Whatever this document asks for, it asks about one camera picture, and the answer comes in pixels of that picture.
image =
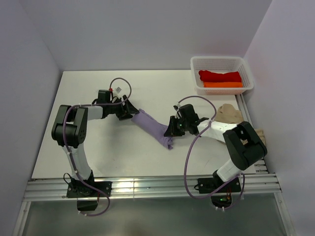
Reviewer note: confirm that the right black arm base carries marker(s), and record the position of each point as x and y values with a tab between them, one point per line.
209	184

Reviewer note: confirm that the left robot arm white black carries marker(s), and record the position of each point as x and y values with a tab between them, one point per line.
70	130

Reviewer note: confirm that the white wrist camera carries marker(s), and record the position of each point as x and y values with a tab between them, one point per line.
116	89
176	107

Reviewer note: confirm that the aluminium frame rails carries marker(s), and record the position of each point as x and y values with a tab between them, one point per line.
148	195

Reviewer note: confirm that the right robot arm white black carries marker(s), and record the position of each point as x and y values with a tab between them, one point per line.
244	145

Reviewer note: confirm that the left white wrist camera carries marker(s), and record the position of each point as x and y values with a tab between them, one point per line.
116	89

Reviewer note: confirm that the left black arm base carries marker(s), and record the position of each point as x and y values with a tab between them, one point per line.
87	194

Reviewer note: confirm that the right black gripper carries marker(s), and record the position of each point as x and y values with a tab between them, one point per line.
172	130

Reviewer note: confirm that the white plastic basket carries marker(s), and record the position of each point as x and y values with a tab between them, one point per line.
221	65

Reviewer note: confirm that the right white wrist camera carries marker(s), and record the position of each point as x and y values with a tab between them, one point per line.
176	107

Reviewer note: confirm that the lilac t shirt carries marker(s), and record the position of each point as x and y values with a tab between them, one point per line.
153	128

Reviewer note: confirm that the rolled red t shirt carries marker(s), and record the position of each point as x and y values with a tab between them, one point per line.
208	76

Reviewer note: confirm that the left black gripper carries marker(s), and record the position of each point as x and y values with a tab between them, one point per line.
126	110

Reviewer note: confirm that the rolled orange t shirt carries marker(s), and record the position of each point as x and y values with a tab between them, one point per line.
222	84

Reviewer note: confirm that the beige t shirt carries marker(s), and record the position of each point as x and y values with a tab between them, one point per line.
228	114

